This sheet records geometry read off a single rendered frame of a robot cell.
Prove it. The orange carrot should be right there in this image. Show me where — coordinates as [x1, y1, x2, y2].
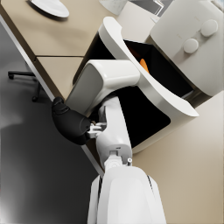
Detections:
[139, 58, 151, 74]

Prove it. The pale air fryer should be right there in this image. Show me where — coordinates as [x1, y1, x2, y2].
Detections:
[66, 0, 224, 155]

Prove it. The black office chair base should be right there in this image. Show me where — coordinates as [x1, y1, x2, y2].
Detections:
[7, 70, 42, 103]

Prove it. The pale marbled container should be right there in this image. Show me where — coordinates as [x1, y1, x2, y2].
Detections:
[98, 0, 130, 16]

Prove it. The white round plate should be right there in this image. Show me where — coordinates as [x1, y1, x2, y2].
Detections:
[28, 0, 71, 18]

